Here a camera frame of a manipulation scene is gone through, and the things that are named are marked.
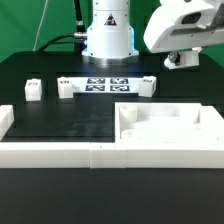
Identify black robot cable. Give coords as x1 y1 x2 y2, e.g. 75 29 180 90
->
37 0 88 53

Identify white U-shaped fence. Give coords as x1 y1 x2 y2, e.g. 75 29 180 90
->
0 105 224 168

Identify white square tabletop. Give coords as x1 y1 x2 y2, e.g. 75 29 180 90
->
115 102 224 144

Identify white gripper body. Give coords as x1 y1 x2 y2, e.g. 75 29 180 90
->
144 0 224 53

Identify fiducial marker sheet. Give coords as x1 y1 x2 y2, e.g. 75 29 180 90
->
70 77 141 94

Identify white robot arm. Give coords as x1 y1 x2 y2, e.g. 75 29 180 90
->
82 0 224 69

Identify thin white cable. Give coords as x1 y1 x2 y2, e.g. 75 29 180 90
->
33 0 50 52

